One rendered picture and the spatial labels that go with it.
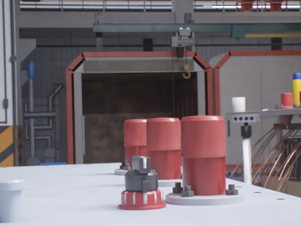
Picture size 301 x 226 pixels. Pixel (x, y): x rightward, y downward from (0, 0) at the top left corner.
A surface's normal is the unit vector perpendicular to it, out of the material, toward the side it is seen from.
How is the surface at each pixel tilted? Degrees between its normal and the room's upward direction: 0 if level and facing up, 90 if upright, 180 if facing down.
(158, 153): 90
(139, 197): 88
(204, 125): 89
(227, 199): 90
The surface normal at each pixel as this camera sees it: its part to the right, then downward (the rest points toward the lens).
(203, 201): -0.07, -0.01
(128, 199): -0.58, -0.03
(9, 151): 0.18, -0.02
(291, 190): -0.97, 0.02
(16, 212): 0.69, -0.03
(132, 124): -0.36, -0.02
